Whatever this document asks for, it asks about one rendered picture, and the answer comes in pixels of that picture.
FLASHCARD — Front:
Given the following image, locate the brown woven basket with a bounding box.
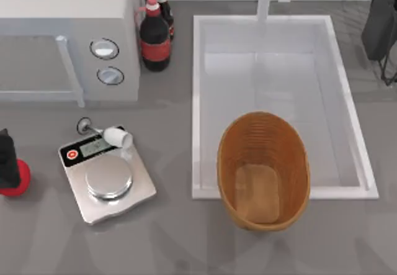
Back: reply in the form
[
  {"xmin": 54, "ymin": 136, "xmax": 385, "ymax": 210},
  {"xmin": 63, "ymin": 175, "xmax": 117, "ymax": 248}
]
[{"xmin": 216, "ymin": 110, "xmax": 312, "ymax": 233}]

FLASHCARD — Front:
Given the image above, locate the white goblet with grey stem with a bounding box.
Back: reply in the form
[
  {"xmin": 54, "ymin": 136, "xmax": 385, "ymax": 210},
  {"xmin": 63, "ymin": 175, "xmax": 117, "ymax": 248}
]
[{"xmin": 76, "ymin": 117, "xmax": 135, "ymax": 150}]

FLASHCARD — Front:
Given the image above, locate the white sink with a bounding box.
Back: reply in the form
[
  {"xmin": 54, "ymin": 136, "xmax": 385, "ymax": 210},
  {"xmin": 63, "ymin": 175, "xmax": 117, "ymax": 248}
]
[{"xmin": 191, "ymin": 14, "xmax": 380, "ymax": 201}]

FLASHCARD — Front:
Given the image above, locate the large dark cola bottle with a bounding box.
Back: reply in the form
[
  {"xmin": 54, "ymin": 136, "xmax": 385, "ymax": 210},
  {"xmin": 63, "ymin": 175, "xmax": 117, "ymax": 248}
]
[{"xmin": 138, "ymin": 0, "xmax": 173, "ymax": 73}]

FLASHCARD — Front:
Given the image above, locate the small microwave knob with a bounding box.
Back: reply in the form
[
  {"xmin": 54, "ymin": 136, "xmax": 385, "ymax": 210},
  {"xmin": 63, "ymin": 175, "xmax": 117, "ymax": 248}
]
[{"xmin": 96, "ymin": 66, "xmax": 125, "ymax": 86}]

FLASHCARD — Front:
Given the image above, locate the silver kitchen scale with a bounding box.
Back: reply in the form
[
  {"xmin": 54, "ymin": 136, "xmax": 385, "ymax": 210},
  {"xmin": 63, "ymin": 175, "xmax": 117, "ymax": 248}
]
[{"xmin": 58, "ymin": 125, "xmax": 158, "ymax": 226}]

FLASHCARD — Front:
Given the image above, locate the slim dark red-capped bottle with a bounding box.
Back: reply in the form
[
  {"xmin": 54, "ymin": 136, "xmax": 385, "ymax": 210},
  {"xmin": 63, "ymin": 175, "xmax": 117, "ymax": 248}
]
[{"xmin": 151, "ymin": 0, "xmax": 176, "ymax": 42}]

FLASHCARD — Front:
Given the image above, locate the large microwave knob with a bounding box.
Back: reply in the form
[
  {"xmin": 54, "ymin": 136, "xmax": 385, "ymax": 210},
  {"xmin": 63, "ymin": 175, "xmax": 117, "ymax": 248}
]
[{"xmin": 89, "ymin": 37, "xmax": 120, "ymax": 61}]

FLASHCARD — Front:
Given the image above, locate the red round object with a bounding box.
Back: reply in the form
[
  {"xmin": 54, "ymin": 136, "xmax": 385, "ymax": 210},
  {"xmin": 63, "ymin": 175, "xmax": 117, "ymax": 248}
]
[{"xmin": 0, "ymin": 159, "xmax": 32, "ymax": 197}]

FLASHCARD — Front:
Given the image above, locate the pale microwave oven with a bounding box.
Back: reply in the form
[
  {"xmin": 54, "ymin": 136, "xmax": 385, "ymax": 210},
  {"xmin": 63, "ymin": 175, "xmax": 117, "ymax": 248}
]
[{"xmin": 0, "ymin": 0, "xmax": 147, "ymax": 108}]

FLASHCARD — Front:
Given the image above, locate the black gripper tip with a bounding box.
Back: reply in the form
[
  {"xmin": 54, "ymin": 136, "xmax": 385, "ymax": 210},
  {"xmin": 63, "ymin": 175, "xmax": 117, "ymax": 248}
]
[{"xmin": 0, "ymin": 128, "xmax": 22, "ymax": 188}]

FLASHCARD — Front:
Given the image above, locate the pale microwave door handle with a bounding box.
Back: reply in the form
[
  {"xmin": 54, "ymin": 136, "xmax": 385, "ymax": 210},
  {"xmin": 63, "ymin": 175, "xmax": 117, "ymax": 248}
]
[{"xmin": 55, "ymin": 35, "xmax": 86, "ymax": 108}]

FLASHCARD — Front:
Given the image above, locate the black frame stand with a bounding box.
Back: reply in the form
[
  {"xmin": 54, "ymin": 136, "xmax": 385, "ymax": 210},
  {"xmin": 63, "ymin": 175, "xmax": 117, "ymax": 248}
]
[{"xmin": 360, "ymin": 0, "xmax": 397, "ymax": 87}]

